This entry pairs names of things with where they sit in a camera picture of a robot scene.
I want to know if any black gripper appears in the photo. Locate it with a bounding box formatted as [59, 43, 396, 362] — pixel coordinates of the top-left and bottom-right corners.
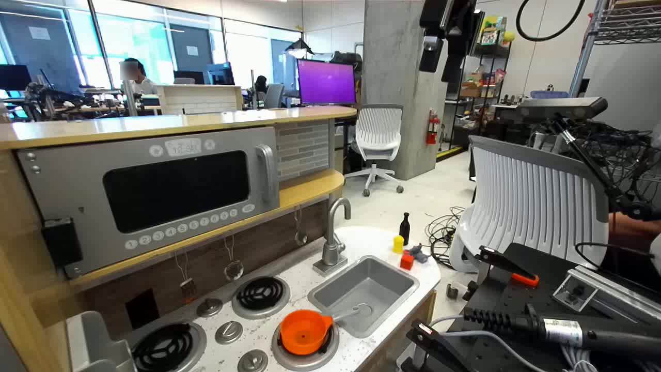
[420, 0, 484, 85]

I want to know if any black toy bottle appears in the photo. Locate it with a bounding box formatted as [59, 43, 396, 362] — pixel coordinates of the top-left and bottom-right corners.
[396, 210, 414, 249]

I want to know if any silver toy faucet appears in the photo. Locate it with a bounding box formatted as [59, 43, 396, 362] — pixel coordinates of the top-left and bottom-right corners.
[311, 196, 355, 276]

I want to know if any gray toy sink basin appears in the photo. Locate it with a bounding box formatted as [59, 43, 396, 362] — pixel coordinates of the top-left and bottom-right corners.
[306, 254, 421, 342]

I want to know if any gray toy microwave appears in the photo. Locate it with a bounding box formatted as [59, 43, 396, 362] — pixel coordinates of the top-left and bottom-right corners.
[14, 123, 282, 278]

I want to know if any orange toy pot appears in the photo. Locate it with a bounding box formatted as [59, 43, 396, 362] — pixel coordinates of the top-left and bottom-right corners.
[277, 306, 362, 360]

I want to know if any storage shelf with goods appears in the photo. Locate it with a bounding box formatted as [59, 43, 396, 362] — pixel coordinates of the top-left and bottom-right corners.
[453, 12, 514, 151]

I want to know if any red fire extinguisher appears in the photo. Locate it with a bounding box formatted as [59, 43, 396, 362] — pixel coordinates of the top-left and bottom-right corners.
[424, 109, 442, 148]

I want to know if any white office chair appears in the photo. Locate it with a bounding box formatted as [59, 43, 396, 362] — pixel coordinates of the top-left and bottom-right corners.
[343, 104, 408, 199]

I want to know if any purple screen monitor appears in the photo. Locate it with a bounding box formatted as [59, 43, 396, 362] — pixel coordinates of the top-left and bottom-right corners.
[296, 57, 358, 107]

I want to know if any black pendant lamp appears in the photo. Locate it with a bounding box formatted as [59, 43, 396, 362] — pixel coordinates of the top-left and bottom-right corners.
[285, 33, 315, 59]

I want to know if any white ribbed panel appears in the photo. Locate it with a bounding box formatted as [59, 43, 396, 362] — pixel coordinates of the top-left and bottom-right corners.
[450, 134, 612, 275]

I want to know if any clear hanging utensil hook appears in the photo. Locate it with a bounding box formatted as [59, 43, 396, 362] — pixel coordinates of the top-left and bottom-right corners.
[171, 252, 199, 300]
[291, 209, 309, 249]
[221, 236, 248, 284]

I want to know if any wooden play kitchen unit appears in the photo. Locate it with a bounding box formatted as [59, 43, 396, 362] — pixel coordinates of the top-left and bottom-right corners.
[0, 104, 443, 372]

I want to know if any black perforated breadboard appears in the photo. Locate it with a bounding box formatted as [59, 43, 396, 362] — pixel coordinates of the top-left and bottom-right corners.
[442, 239, 661, 372]

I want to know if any seated person white shirt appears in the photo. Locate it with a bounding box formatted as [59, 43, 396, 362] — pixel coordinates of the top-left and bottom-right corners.
[117, 56, 164, 116]

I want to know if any silver stove knob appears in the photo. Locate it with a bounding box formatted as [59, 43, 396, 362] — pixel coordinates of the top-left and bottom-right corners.
[236, 348, 271, 372]
[195, 295, 225, 319]
[213, 320, 245, 348]

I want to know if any black square backsplash plate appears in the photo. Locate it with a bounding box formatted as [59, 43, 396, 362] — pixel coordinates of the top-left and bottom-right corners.
[124, 288, 162, 330]

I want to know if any gray plastic panel holder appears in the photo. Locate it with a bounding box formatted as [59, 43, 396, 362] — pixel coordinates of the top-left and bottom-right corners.
[63, 308, 139, 372]

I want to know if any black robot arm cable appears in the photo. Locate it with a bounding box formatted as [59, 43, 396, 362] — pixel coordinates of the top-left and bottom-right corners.
[514, 0, 588, 43]

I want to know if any black stereo camera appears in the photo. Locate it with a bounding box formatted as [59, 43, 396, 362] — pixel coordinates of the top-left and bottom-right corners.
[518, 96, 610, 122]

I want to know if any black camera stand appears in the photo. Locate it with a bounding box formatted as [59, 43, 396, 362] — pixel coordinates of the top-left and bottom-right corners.
[549, 114, 649, 218]

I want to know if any floor cable tangle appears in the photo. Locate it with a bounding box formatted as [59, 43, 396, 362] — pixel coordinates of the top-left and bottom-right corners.
[424, 204, 465, 268]

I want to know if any metal wire shelf rack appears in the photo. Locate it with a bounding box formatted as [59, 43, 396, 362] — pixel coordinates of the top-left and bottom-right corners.
[584, 0, 661, 48]

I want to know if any aluminum extrusion rail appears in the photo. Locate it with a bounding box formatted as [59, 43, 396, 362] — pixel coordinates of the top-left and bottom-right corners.
[552, 265, 661, 326]

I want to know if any thick black cable conduit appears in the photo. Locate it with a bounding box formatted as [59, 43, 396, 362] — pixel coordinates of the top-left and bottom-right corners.
[460, 306, 661, 360]

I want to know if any gray cable bundle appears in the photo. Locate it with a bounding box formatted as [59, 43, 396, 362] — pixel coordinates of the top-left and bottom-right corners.
[555, 343, 605, 372]

